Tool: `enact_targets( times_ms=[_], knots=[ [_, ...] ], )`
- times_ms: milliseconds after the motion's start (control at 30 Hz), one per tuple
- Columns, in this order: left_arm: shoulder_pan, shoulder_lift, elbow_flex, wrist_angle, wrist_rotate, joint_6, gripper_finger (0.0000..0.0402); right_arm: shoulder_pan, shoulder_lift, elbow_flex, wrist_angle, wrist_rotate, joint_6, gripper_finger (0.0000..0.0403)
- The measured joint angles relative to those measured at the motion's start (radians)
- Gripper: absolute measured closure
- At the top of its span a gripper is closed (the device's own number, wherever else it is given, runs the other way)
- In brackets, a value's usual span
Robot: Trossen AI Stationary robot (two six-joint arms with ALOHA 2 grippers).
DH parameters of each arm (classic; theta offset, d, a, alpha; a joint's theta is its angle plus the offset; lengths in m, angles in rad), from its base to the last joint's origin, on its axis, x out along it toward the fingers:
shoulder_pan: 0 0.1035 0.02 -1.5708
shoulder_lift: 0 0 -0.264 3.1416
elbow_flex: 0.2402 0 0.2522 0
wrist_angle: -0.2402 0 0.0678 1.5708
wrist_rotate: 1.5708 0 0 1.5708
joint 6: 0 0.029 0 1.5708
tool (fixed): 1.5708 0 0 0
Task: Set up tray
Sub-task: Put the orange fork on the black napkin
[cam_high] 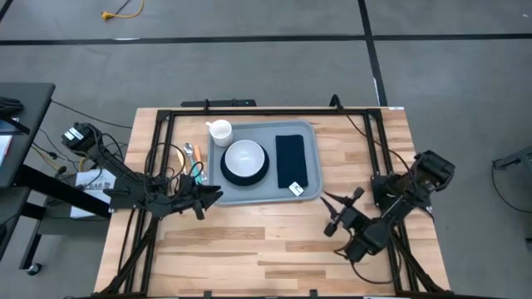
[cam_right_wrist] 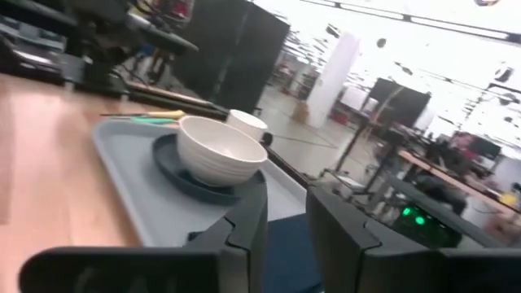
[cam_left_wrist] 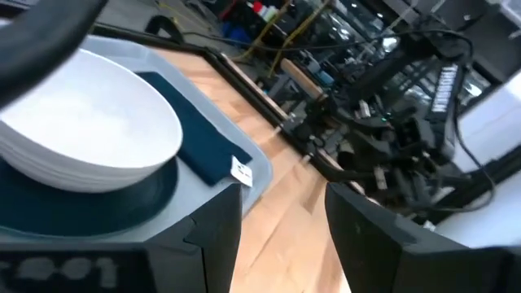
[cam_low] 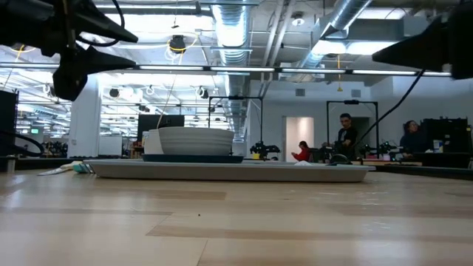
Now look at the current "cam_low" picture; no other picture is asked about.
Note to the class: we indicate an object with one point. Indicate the black storage cabinet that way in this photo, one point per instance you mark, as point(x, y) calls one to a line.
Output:
point(8, 118)

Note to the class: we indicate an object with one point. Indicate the person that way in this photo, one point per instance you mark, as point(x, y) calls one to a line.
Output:
point(303, 151)
point(412, 138)
point(346, 134)

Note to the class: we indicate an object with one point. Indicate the white ribbed cup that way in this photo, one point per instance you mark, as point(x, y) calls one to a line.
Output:
point(151, 142)

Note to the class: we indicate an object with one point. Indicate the black ceiling-mounted device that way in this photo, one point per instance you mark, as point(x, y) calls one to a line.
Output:
point(177, 43)

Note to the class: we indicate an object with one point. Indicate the black background robot arm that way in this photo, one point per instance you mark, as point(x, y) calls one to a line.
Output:
point(384, 148)
point(318, 151)
point(264, 149)

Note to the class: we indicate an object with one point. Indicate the white square column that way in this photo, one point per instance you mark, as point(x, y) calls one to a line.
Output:
point(86, 125)

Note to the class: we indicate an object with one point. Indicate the navy cloth napkin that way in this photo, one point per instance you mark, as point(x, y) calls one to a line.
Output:
point(303, 163)

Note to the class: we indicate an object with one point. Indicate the black equipment rack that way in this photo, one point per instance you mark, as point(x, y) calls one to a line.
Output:
point(452, 133)

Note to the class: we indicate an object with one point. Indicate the wide ribbed air duct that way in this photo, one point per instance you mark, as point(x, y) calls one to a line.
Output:
point(232, 29)

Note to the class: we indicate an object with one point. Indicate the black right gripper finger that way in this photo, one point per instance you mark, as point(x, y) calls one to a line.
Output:
point(417, 51)

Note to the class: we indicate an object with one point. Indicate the long LED light bar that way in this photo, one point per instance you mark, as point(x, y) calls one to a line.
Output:
point(240, 69)

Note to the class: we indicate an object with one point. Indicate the black computer monitor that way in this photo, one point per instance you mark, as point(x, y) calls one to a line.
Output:
point(162, 121)

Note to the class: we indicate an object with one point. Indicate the small silver metal post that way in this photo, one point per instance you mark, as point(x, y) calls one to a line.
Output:
point(11, 164)

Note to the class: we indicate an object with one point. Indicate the white door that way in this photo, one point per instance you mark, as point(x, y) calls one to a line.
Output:
point(299, 133)

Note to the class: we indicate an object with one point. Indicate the white ribbed bowl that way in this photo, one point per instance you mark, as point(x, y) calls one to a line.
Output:
point(196, 140)

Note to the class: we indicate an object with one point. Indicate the black gantry frame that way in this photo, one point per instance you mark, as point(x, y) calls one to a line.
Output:
point(351, 102)
point(236, 98)

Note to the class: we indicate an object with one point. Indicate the grey plastic tray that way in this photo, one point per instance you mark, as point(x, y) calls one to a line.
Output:
point(229, 173)

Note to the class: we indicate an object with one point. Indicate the smooth silver air duct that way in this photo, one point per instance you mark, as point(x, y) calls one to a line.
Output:
point(343, 14)

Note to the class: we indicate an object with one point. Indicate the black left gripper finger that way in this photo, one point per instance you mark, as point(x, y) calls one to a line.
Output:
point(99, 26)
point(79, 74)

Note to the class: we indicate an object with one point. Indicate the dark teal plate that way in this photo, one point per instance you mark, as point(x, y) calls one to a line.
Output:
point(192, 159)

